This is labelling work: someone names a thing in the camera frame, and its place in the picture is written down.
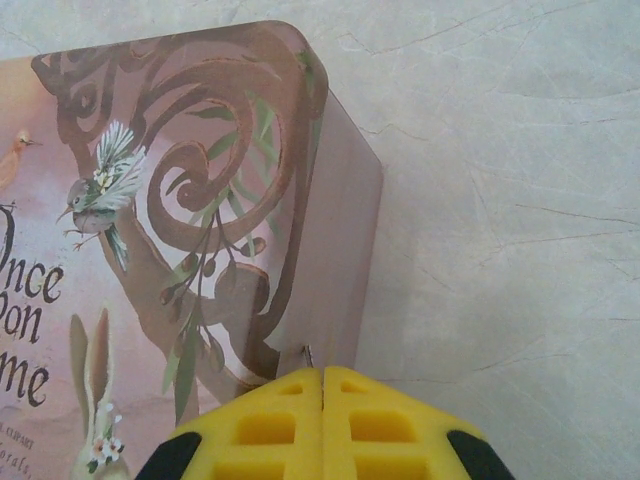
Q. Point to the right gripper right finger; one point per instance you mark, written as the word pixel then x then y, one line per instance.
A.
pixel 390 430

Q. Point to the pink illustrated storybook tin box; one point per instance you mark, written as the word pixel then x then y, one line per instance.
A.
pixel 200 200

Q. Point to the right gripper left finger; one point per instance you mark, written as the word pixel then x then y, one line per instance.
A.
pixel 270 430

